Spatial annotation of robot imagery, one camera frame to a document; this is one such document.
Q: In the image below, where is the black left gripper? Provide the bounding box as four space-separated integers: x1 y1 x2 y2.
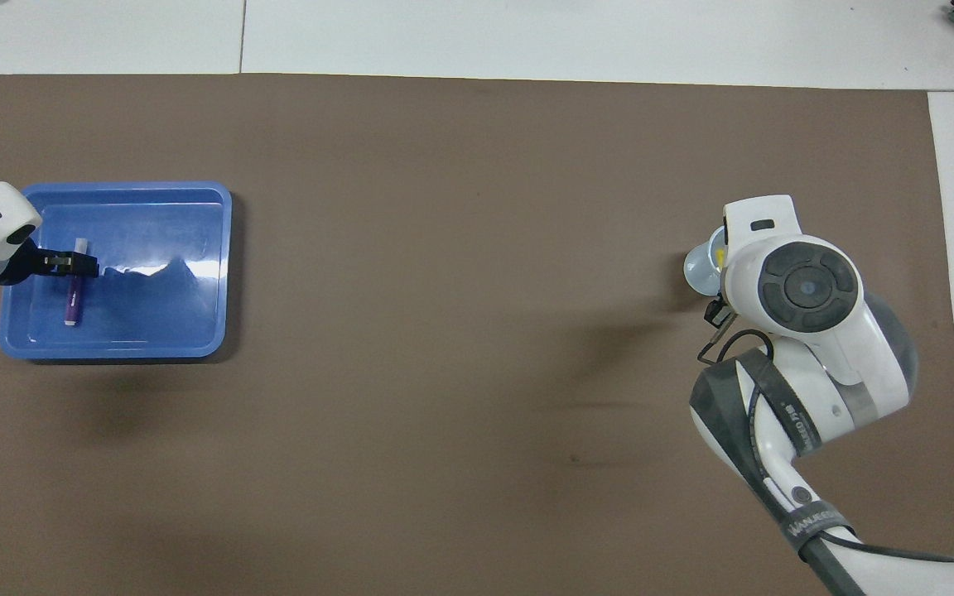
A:
0 238 102 286

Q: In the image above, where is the purple pen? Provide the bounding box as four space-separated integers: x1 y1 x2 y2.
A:
65 238 87 327

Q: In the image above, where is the blue plastic tray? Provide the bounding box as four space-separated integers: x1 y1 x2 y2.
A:
0 181 234 361

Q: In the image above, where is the translucent plastic cup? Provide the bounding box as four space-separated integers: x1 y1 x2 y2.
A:
683 223 730 297

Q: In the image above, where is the brown table mat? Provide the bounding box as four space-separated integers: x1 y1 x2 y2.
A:
0 73 954 596

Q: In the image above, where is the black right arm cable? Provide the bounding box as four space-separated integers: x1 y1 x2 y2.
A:
696 315 954 565

